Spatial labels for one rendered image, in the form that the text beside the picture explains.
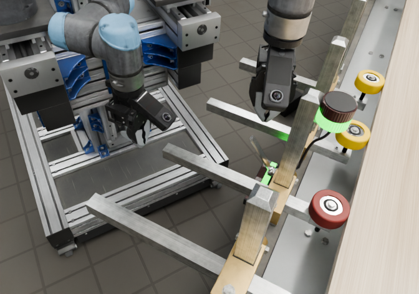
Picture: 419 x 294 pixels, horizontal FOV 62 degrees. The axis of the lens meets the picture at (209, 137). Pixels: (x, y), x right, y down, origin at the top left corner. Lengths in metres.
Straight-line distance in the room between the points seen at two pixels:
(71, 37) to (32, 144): 1.16
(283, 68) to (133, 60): 0.30
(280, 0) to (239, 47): 2.25
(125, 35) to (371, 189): 0.62
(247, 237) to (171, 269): 1.12
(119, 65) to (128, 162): 1.01
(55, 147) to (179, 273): 0.84
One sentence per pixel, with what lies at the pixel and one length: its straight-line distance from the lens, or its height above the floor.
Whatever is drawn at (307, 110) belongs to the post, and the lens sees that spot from 0.66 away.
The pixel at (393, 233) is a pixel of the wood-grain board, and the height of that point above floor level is 0.90.
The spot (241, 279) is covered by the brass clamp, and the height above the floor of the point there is 0.97.
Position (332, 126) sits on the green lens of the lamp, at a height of 1.10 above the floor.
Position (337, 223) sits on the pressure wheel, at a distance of 0.78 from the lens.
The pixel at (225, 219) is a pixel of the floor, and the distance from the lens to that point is 1.76.
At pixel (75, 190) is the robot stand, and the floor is 0.21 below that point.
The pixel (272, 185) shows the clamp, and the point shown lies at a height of 0.87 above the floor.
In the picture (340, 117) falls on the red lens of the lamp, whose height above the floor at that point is 1.13.
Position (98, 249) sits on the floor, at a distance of 1.73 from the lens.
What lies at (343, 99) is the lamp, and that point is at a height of 1.14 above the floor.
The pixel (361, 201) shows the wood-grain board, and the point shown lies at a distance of 0.83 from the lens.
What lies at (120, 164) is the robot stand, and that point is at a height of 0.21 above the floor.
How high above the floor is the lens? 1.53
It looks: 47 degrees down
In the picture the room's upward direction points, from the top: 4 degrees clockwise
